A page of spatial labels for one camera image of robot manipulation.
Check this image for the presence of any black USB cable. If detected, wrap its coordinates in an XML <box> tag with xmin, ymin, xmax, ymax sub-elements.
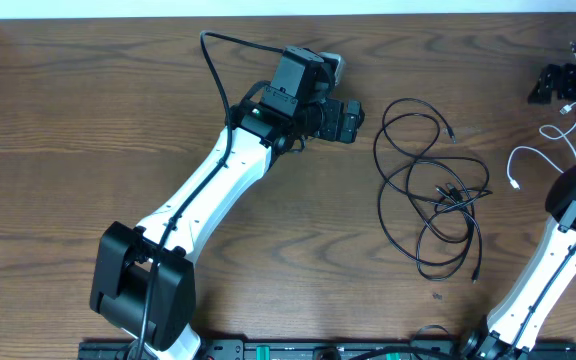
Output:
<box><xmin>372</xmin><ymin>97</ymin><xmax>494</xmax><ymax>285</ymax></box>

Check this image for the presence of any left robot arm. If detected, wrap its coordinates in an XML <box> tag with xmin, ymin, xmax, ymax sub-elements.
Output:
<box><xmin>90</xmin><ymin>46</ymin><xmax>364</xmax><ymax>359</ymax></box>

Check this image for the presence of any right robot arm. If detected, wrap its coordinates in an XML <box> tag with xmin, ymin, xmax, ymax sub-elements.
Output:
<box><xmin>459</xmin><ymin>164</ymin><xmax>576</xmax><ymax>359</ymax></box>

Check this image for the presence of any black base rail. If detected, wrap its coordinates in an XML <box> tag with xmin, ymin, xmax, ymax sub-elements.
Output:
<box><xmin>77</xmin><ymin>324</ymin><xmax>576</xmax><ymax>360</ymax></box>

